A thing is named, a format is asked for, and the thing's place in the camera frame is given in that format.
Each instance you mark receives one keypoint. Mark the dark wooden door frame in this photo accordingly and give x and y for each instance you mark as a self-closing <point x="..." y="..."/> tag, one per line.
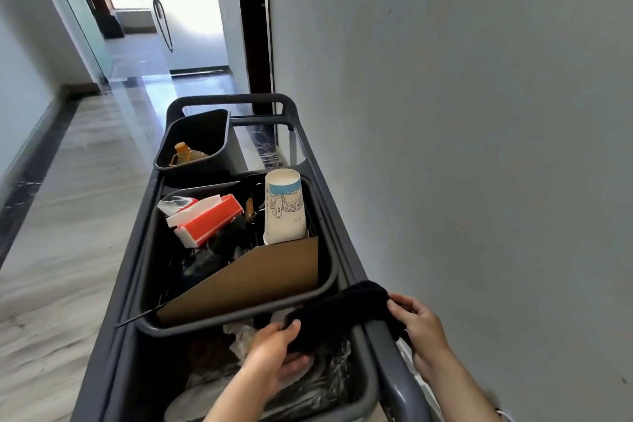
<point x="253" y="16"/>

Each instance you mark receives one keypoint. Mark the orange capped bottle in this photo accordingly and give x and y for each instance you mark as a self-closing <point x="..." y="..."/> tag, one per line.
<point x="184" y="153"/>

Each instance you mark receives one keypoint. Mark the person's left forearm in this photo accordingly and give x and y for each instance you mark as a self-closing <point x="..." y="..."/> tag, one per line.
<point x="240" y="402"/>

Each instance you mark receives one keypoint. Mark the black plastic bag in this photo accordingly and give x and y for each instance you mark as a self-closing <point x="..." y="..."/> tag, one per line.
<point x="212" y="253"/>

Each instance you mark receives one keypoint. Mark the person's left thumb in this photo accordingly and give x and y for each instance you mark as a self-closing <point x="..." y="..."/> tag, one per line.
<point x="292" y="333"/>

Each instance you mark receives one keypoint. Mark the brown cardboard sheet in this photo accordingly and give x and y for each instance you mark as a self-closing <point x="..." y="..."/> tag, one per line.
<point x="257" y="278"/>

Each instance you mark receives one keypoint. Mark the grey bin with clear liner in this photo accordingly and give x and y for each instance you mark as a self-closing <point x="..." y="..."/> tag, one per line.
<point x="341" y="377"/>

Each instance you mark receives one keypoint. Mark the person's left hand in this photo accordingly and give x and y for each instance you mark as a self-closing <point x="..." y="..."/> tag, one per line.
<point x="267" y="355"/>

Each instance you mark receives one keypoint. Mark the orange and white tissue pack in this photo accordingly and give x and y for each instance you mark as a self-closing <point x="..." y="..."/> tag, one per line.
<point x="210" y="221"/>

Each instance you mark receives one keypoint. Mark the person's right hand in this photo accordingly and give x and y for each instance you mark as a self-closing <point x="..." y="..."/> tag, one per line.
<point x="425" y="332"/>

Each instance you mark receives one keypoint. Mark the clear plastic wrapper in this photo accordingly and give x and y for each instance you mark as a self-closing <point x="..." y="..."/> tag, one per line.
<point x="174" y="204"/>

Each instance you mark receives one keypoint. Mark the black cloth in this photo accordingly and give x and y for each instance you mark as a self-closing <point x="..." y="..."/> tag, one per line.
<point x="336" y="315"/>

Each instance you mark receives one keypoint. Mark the person's right forearm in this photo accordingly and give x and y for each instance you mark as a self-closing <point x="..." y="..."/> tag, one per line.
<point x="460" y="394"/>

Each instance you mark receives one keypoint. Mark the white printed paper cup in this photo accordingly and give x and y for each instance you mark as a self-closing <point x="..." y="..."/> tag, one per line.
<point x="283" y="211"/>

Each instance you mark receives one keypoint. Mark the frosted glass door panel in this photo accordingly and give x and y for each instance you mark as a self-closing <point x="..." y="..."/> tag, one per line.
<point x="74" y="6"/>

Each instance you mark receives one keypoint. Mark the person's right thumb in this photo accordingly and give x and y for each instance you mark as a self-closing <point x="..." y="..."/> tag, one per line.
<point x="397" y="314"/>

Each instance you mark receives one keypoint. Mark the dark grey service cart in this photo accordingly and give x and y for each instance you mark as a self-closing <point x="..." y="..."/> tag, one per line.
<point x="126" y="298"/>

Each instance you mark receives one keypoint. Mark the small black bin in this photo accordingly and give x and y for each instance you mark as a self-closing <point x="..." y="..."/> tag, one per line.
<point x="202" y="132"/>

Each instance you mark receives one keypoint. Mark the thin black rod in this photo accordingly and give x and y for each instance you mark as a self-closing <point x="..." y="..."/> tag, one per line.
<point x="141" y="316"/>

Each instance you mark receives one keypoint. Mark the large black bin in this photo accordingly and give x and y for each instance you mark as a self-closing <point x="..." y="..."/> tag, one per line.
<point x="326" y="248"/>

